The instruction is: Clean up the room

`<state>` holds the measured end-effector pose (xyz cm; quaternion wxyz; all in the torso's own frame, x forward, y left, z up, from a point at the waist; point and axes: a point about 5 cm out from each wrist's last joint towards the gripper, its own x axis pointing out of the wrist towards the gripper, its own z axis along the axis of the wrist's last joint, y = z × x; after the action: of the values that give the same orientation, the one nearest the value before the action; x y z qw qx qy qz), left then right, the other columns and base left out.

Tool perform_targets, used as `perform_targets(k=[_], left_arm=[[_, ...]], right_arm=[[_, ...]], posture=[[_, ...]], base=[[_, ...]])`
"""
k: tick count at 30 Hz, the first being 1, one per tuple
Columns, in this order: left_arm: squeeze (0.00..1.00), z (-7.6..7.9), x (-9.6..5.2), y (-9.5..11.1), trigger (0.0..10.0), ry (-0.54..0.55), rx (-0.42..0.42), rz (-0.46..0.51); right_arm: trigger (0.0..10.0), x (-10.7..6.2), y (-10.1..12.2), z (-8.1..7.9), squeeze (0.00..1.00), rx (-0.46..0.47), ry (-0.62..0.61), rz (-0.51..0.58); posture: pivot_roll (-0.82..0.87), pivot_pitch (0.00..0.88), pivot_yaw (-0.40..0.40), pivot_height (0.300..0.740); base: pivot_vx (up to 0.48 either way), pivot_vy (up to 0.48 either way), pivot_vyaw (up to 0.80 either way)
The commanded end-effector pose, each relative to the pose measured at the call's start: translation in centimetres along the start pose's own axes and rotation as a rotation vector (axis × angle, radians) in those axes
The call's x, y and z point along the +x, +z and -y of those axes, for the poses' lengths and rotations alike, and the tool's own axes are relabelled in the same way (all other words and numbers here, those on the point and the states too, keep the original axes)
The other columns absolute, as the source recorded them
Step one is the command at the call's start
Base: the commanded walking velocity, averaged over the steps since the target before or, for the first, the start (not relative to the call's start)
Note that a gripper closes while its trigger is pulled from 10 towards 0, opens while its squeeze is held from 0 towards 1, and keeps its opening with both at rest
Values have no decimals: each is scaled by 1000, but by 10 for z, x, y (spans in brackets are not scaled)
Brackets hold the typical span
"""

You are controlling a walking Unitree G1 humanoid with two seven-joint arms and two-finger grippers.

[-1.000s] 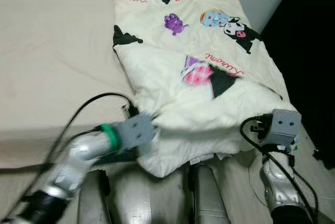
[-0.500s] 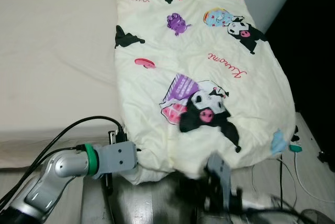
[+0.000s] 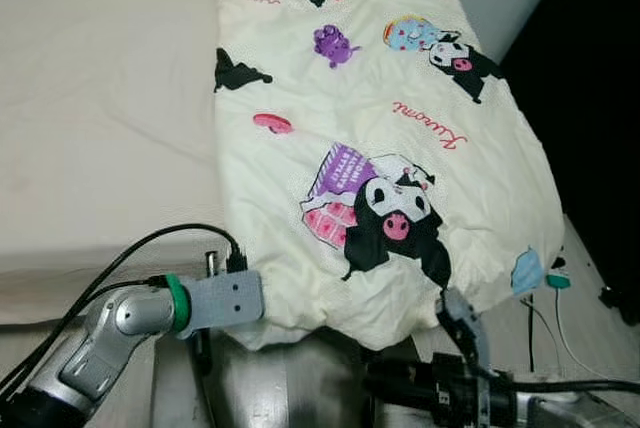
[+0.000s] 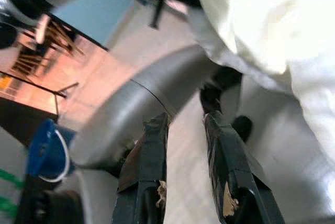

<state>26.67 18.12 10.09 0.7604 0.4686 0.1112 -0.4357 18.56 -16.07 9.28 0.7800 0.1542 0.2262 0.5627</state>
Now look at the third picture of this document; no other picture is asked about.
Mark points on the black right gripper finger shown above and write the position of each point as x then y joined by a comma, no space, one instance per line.
395,380

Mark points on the cream cartoon print blanket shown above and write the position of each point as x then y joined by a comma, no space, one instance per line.
400,168

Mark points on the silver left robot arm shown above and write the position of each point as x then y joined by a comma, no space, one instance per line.
100,333

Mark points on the grey left robot leg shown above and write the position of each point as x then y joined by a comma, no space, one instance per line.
250,383

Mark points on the teal charger plug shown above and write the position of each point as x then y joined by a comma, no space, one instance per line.
558,281

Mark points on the beige sheeted bed mattress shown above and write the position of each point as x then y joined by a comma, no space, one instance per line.
100,98

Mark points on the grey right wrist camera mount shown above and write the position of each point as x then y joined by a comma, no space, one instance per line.
465,338

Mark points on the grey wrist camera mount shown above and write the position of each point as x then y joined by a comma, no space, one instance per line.
465,338
225,300

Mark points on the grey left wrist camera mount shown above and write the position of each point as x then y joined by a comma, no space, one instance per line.
225,300

